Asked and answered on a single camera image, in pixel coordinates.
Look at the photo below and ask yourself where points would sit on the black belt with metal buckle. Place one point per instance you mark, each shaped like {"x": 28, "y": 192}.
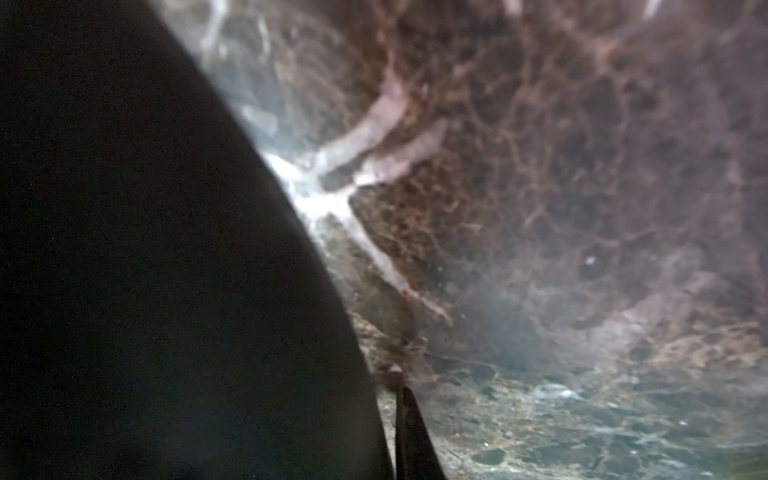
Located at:
{"x": 164, "y": 314}

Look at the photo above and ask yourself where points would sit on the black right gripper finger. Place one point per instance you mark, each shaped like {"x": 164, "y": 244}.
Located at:
{"x": 415, "y": 456}

